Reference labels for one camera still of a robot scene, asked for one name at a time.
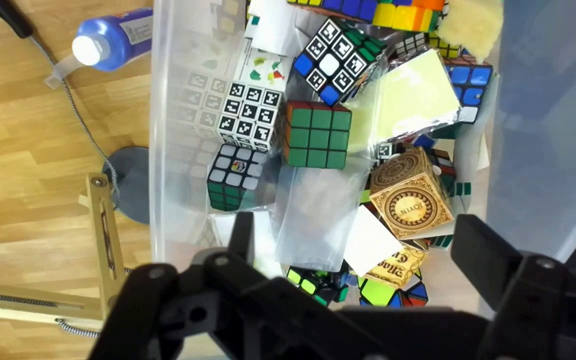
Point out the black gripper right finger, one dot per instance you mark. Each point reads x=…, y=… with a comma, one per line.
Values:
x=534, y=313

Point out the blue and white Rubik's cube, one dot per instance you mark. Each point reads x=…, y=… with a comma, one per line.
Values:
x=469, y=91

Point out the green faced Rubik's cube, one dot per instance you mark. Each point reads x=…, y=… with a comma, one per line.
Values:
x=319, y=136

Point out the dark Rubik's cube with logo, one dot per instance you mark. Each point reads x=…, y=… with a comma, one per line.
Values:
x=235, y=176

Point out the blue cube with marker tags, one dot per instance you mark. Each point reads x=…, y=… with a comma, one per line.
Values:
x=335, y=60

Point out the pale yellow card sheet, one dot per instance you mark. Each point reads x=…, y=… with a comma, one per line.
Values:
x=411, y=100

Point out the pale yellow foam piece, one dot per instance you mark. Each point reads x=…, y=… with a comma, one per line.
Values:
x=470, y=27

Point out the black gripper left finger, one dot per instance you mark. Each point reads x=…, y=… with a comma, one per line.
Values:
x=169, y=313

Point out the neon multicolour puzzle cube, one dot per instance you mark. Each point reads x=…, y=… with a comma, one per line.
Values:
x=389, y=293

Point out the yellow printed puzzle card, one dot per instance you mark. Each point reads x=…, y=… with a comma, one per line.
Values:
x=396, y=265

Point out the clear plastic storage container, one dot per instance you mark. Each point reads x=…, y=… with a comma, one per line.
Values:
x=540, y=133

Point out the blue bottle with white cap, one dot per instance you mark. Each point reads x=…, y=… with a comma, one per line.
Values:
x=119, y=41

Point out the white paper sheet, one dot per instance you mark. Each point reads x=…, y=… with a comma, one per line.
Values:
x=370, y=240

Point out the engraved wooden puzzle box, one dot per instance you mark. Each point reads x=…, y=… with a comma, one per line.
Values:
x=409, y=201

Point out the white cube with marker tags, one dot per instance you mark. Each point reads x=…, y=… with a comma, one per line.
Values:
x=250, y=115

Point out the large many-tiled colourful cube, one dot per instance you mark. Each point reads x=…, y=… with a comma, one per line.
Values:
x=395, y=13

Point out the black cube with neon stickers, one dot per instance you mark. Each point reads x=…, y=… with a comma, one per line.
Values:
x=319, y=284

